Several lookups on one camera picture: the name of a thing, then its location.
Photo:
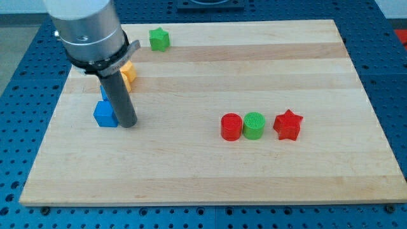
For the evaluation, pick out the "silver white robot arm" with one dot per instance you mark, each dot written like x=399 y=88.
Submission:
x=92 y=35

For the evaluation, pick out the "red star block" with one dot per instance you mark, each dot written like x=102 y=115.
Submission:
x=288 y=125

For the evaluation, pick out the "green star block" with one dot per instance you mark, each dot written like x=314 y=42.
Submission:
x=159 y=39

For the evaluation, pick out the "red cylinder block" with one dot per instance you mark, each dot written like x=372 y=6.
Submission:
x=231 y=127

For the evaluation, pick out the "wooden board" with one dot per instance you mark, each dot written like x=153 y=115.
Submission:
x=175 y=154

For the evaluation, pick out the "green cylinder block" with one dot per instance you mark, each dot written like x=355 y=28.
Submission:
x=253 y=126

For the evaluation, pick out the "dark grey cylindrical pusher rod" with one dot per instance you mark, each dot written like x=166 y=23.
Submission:
x=119 y=98

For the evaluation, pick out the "yellow block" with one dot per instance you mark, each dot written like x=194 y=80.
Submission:
x=129 y=74

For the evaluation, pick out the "blue cube block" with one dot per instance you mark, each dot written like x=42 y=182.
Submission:
x=104 y=115

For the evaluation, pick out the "blue block behind rod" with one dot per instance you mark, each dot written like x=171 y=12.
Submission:
x=103 y=94

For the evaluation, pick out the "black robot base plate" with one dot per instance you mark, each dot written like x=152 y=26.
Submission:
x=184 y=5

